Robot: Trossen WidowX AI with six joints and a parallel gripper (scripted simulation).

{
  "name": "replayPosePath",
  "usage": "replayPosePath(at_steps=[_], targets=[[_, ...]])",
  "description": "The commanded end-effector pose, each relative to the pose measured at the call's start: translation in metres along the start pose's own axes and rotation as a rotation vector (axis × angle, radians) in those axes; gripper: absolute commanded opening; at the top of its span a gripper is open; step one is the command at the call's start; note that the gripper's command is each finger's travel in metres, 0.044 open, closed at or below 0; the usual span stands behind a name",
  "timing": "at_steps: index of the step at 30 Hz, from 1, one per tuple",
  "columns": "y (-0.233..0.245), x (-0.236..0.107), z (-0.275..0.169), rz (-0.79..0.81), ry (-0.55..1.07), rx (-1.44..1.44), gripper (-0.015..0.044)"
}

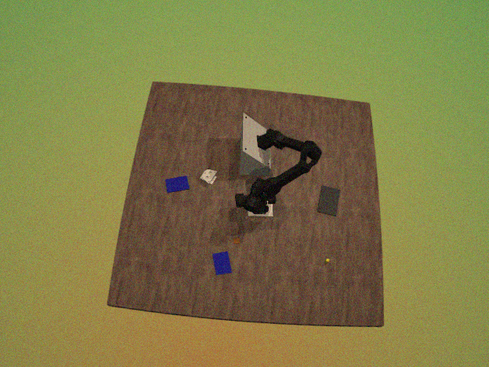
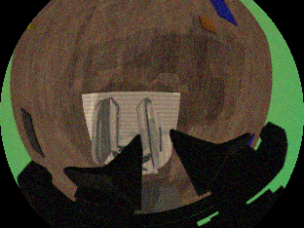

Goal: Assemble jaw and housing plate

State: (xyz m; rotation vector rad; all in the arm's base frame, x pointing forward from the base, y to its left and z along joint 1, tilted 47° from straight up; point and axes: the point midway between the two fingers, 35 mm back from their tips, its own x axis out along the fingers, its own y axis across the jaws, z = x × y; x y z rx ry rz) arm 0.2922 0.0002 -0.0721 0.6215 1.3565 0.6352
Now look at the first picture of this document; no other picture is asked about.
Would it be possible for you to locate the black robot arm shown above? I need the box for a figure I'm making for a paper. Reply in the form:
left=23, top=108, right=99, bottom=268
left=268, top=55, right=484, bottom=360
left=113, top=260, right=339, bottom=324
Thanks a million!
left=244, top=129, right=322, bottom=214

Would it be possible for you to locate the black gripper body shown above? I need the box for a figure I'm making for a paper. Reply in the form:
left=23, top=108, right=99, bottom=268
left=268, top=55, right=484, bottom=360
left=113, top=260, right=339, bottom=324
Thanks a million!
left=235, top=194, right=277, bottom=208

